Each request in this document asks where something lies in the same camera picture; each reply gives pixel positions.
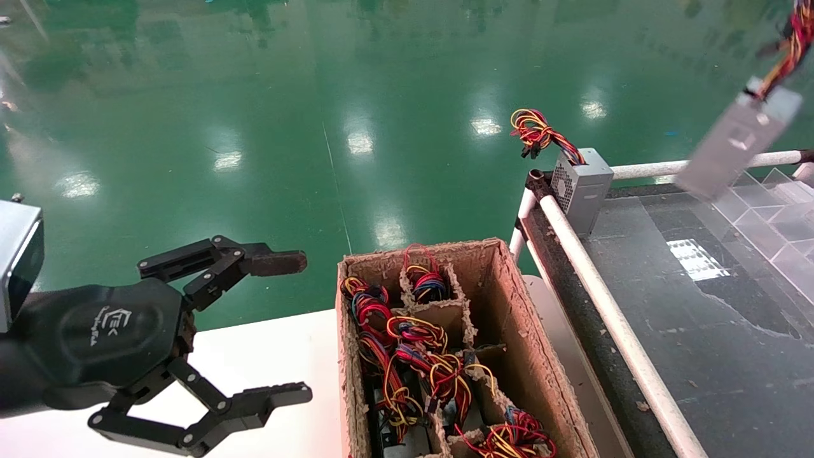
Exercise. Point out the black conveyor side rail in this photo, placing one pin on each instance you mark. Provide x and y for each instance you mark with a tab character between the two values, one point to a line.
575	299

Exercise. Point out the brown cardboard divider box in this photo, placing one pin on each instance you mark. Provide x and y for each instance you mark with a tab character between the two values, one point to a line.
528	356

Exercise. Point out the white rail pipe black cap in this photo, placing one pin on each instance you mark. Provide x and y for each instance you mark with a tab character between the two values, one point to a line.
648	169

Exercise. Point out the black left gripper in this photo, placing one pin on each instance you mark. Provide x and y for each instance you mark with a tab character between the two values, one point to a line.
108	331

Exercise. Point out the dark conveyor belt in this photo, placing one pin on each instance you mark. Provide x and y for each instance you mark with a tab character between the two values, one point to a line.
712	343

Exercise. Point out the short white frame pipe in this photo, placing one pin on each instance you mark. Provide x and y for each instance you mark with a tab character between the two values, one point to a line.
526	205

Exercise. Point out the clear acrylic divider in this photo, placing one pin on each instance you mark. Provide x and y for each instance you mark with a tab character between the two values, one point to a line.
776	229

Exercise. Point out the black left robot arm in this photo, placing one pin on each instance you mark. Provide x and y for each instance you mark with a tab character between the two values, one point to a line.
13	381

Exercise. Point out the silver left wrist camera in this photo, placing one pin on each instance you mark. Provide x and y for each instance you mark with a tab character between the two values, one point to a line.
16	254

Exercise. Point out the black pipe elbow connector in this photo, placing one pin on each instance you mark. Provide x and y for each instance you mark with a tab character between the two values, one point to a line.
539	183

